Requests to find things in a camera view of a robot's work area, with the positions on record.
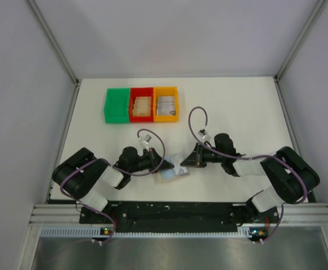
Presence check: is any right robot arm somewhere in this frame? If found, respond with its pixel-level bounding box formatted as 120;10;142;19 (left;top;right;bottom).
181;133;320;213

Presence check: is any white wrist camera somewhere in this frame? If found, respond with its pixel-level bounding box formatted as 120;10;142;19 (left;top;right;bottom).
197;129;211;142
141;134;152;149

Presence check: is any yellow plastic bin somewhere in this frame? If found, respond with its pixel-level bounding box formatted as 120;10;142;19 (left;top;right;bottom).
153;87;179;122

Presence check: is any stack of cards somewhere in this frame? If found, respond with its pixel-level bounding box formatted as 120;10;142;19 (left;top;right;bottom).
156;96;176;116

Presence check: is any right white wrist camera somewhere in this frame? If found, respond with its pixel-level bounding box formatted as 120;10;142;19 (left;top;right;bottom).
197;129;211;142

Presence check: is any green plastic bin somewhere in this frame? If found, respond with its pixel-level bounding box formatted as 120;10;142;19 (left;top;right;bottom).
104;88;130;124

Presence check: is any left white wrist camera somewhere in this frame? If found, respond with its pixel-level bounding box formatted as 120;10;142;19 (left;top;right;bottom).
141;134;152;149

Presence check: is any aluminium corner post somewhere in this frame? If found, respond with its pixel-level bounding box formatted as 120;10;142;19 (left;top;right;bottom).
274;0;328;83
25;0;82;85

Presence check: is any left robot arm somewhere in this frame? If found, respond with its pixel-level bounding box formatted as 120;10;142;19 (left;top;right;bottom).
52;146;174;211

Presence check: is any right aluminium corner post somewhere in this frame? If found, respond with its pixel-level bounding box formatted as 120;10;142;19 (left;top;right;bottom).
274;0;328;83

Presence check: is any left aluminium corner post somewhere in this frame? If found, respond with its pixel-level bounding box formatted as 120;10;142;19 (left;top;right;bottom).
25;0;82;85

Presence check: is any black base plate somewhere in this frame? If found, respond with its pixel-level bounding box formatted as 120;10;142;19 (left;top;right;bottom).
79;200;277;233

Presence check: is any beige card holder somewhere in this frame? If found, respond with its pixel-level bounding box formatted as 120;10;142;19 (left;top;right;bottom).
159;154;189;182

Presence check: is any white slotted cable duct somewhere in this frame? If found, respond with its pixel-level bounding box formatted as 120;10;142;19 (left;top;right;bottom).
40;226;258;239

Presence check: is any beige card holders stack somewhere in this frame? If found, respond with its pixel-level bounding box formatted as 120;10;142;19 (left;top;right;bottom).
132;97;151;117

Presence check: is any red plastic bin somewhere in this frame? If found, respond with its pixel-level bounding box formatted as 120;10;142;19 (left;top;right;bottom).
128;87;154;123

